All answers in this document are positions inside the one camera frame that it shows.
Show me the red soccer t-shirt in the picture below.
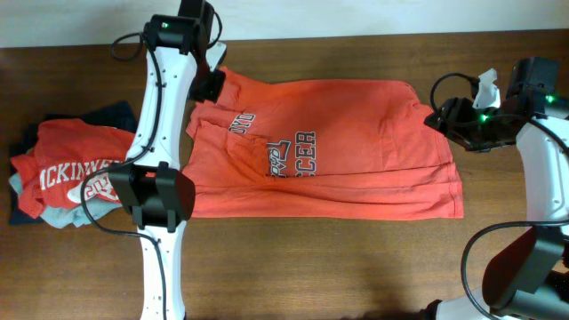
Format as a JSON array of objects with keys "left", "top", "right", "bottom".
[{"left": 183, "top": 71, "right": 464, "bottom": 220}]

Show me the left black camera cable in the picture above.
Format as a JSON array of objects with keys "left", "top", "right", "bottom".
[{"left": 78, "top": 8, "right": 223, "bottom": 320}]

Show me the folded light grey garment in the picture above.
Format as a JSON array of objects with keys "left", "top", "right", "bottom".
[{"left": 9, "top": 173, "right": 121, "bottom": 228}]

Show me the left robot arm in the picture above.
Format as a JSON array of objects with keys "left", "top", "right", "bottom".
[{"left": 108, "top": 1, "right": 227, "bottom": 320}]

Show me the black camera cable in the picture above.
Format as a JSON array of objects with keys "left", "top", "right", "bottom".
[
  {"left": 429, "top": 72, "right": 569, "bottom": 320},
  {"left": 78, "top": 8, "right": 223, "bottom": 320}
]

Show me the folded red McKinney t-shirt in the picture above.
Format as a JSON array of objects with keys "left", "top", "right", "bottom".
[{"left": 11, "top": 119, "right": 134, "bottom": 218}]

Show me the right black camera cable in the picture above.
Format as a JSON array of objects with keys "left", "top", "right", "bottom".
[{"left": 429, "top": 72, "right": 569, "bottom": 320}]

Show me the folded navy garment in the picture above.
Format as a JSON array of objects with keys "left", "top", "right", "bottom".
[{"left": 8, "top": 100, "right": 138, "bottom": 226}]

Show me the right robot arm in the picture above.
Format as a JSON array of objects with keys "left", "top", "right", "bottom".
[{"left": 420, "top": 57, "right": 568, "bottom": 320}]

